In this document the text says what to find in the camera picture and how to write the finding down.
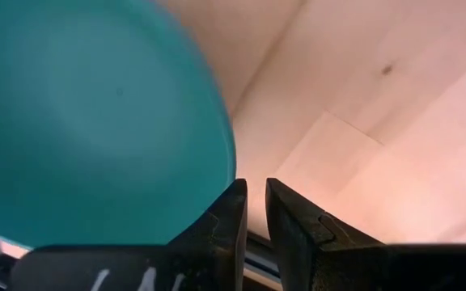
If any large teal bowl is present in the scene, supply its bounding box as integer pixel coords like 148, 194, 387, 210
0, 0, 237, 250

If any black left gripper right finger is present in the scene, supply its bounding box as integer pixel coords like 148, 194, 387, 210
265, 177, 466, 291

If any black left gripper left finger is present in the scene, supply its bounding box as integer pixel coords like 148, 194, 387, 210
8, 179, 248, 291

